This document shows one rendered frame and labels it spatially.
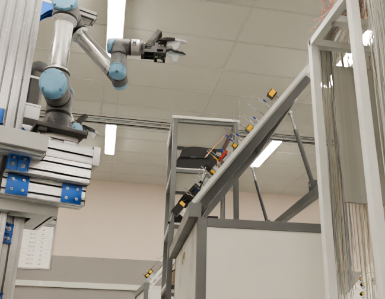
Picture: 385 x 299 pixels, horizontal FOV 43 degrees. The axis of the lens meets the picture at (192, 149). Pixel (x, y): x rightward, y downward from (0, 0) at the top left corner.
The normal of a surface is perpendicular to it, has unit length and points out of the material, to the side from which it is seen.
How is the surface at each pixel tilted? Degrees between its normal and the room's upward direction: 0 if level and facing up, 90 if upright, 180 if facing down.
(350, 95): 90
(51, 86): 96
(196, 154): 90
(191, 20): 180
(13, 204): 90
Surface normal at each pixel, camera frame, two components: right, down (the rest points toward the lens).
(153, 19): -0.03, 0.93
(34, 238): 0.18, -0.36
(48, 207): 0.50, -0.30
